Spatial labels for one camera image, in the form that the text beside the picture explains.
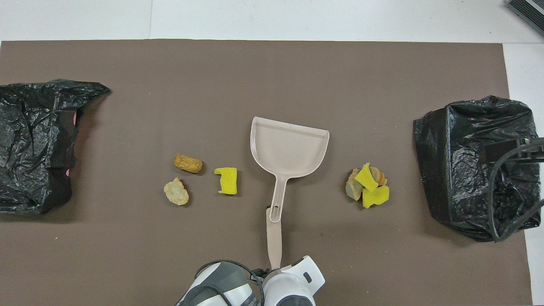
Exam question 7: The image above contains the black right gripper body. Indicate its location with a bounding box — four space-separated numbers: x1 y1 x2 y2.
526 138 544 164

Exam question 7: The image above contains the pile of yellow scraps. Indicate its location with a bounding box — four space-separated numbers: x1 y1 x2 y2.
362 185 390 209
354 162 380 192

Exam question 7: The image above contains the beige plastic dustpan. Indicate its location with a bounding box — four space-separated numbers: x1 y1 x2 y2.
250 116 330 223

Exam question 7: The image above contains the yellow sponge piece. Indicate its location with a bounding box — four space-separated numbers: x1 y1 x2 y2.
214 167 238 196

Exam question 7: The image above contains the golden brown toy nugget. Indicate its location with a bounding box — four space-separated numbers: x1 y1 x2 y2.
174 154 204 174

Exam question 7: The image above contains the pale cream toy nugget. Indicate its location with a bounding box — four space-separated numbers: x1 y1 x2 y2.
164 177 190 206

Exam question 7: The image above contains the black bag lined bin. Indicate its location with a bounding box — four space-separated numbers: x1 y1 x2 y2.
413 95 542 243
0 79 111 214

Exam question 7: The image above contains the grey ribbed device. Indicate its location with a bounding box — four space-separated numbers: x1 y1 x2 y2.
507 0 544 37

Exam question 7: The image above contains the brown table mat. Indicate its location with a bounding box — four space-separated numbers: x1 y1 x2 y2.
0 39 533 306

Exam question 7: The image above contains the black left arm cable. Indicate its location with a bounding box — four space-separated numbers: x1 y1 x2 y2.
193 260 265 306

